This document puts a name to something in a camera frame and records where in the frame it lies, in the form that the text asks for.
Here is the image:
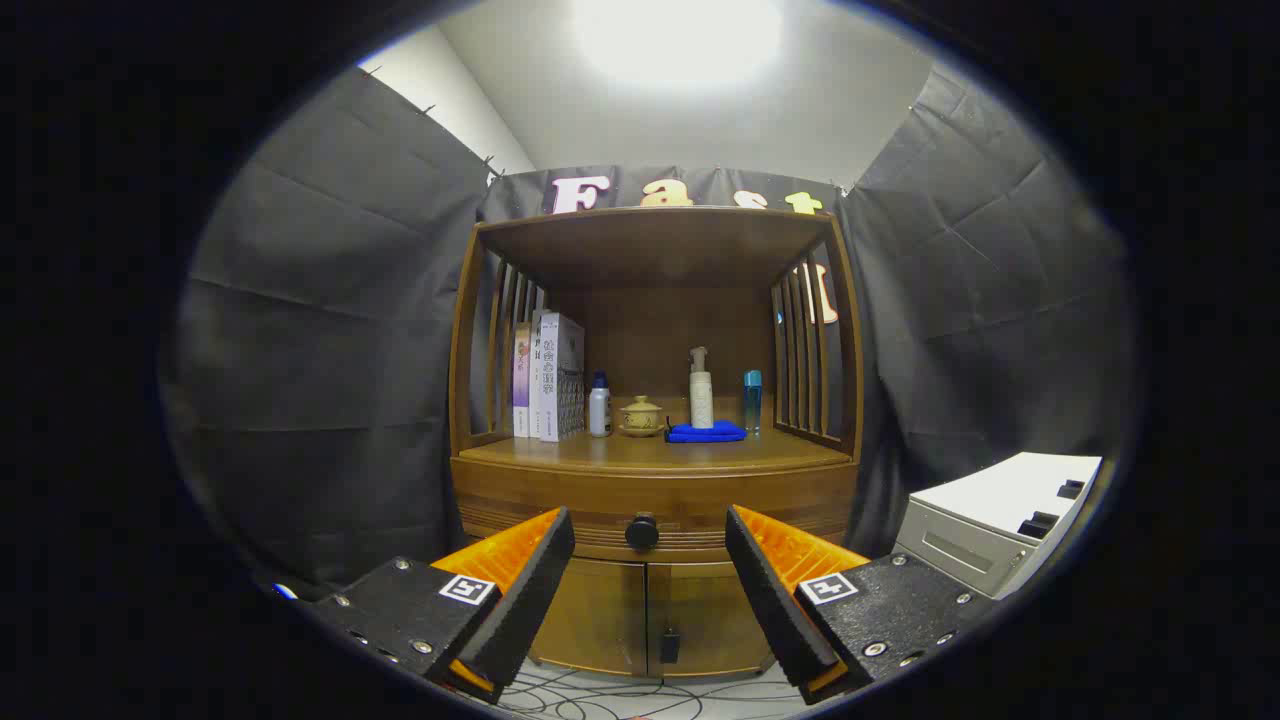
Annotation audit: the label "brown wooden cabinet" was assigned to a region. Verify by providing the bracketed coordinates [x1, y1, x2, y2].
[447, 205, 866, 681]

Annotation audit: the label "wooden cabinet door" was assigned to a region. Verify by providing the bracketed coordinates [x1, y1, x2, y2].
[646, 562, 776, 679]
[530, 558, 649, 676]

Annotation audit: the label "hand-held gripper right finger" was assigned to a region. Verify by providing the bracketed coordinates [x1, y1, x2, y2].
[724, 504, 1001, 706]

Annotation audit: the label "black backdrop cloth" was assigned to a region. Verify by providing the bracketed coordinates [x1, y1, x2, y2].
[165, 65, 1136, 591]

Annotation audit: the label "wooden countertop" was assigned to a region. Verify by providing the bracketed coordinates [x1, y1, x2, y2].
[458, 395, 853, 471]

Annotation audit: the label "brown wooden drawer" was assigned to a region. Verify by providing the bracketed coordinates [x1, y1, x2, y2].
[452, 458, 859, 563]

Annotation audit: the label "purple book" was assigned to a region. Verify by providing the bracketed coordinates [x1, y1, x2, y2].
[512, 322, 533, 438]

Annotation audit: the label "thin white book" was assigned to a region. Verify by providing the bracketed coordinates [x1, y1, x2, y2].
[528, 310, 549, 439]

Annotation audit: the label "black floor cables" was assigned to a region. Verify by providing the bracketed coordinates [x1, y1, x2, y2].
[495, 655, 801, 720]

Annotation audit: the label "white pump bottle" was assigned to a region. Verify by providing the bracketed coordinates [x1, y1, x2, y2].
[688, 346, 715, 430]

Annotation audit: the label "blue folded cloth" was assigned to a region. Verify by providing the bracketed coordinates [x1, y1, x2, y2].
[665, 419, 748, 444]

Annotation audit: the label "thick white patterned book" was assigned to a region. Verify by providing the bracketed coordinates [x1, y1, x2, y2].
[538, 312, 587, 443]

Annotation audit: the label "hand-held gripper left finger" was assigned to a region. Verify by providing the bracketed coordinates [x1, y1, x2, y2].
[300, 506, 577, 704]

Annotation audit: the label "yellow lidded teacup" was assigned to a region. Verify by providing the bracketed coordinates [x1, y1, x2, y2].
[617, 395, 666, 439]

